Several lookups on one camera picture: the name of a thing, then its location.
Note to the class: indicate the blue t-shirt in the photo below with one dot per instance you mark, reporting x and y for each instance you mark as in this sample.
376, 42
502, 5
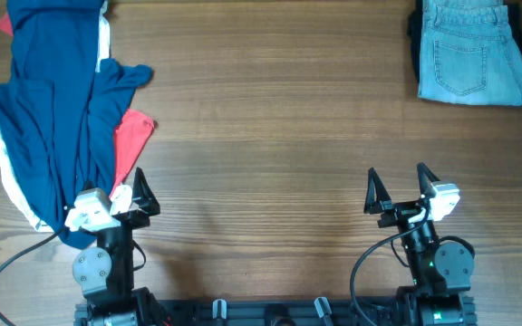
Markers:
61, 106

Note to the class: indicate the folded light blue jeans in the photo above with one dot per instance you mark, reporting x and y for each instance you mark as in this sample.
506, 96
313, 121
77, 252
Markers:
468, 54

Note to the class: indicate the white t-shirt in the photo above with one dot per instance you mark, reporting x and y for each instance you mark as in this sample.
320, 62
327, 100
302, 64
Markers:
8, 177

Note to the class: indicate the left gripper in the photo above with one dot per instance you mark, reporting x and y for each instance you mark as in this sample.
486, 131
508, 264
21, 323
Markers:
146, 204

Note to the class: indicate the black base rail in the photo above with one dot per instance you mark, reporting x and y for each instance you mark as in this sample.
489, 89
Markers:
274, 312

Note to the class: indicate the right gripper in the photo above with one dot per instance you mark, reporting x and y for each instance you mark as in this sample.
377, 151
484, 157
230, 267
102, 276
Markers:
397, 212

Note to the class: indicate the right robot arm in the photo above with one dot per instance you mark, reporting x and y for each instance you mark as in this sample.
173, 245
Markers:
440, 267

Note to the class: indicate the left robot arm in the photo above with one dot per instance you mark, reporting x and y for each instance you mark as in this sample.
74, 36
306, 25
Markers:
105, 272

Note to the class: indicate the red t-shirt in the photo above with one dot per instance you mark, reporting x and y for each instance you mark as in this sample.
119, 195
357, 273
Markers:
135, 128

